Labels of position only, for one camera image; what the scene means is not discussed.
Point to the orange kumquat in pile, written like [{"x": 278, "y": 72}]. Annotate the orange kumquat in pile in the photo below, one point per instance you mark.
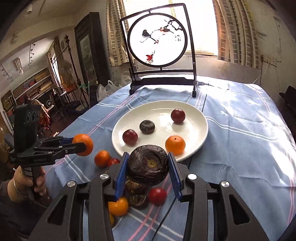
[{"x": 119, "y": 208}]

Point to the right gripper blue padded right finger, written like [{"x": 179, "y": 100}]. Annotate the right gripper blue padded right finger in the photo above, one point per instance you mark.
[{"x": 177, "y": 179}]

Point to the person's left hand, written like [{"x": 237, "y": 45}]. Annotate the person's left hand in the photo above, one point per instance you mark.
[{"x": 18, "y": 186}]

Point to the white oval plate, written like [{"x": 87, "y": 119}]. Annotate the white oval plate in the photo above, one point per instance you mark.
[{"x": 194, "y": 129}]

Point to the dark framed picture cabinet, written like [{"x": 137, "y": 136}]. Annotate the dark framed picture cabinet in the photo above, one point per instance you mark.
[{"x": 91, "y": 50}]

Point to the dark red plum far plate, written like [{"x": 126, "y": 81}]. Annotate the dark red plum far plate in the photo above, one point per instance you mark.
[{"x": 178, "y": 115}]

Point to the black coat stand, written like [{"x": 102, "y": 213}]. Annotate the black coat stand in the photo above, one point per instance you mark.
[{"x": 70, "y": 88}]

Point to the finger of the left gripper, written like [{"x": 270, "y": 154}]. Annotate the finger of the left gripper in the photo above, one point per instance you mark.
[
  {"x": 74, "y": 148},
  {"x": 65, "y": 141}
]

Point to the dark red plum on plate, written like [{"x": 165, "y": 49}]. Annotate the dark red plum on plate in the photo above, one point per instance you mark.
[{"x": 130, "y": 137}]

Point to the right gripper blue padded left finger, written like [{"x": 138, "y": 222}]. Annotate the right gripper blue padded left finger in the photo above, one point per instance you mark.
[{"x": 120, "y": 176}]

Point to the checked curtain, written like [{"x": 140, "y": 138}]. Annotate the checked curtain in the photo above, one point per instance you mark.
[
  {"x": 116, "y": 50},
  {"x": 237, "y": 40}
]

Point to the small dark chestnut on plate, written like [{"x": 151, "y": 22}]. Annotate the small dark chestnut on plate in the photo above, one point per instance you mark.
[{"x": 147, "y": 127}]

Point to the round painted screen on stand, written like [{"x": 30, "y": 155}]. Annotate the round painted screen on stand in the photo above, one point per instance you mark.
[{"x": 160, "y": 47}]

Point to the red cherry tomato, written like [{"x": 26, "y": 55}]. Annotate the red cherry tomato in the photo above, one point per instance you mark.
[{"x": 157, "y": 196}]

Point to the bookshelf with books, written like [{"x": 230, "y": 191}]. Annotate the bookshelf with books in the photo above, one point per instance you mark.
[{"x": 34, "y": 86}]

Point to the mandarin orange on plate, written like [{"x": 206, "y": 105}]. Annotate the mandarin orange on plate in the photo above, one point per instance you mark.
[{"x": 175, "y": 144}]

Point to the large dark water chestnut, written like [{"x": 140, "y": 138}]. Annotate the large dark water chestnut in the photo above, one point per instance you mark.
[{"x": 148, "y": 165}]

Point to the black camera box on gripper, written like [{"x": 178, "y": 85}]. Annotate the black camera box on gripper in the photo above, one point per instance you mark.
[{"x": 25, "y": 126}]

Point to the left checked curtain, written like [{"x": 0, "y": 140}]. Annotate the left checked curtain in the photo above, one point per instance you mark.
[{"x": 116, "y": 50}]

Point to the right checked curtain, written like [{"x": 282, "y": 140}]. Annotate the right checked curtain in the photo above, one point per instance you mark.
[{"x": 237, "y": 40}]

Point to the dark chestnut in pile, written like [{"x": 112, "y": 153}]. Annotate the dark chestnut in pile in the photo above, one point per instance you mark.
[{"x": 138, "y": 201}]

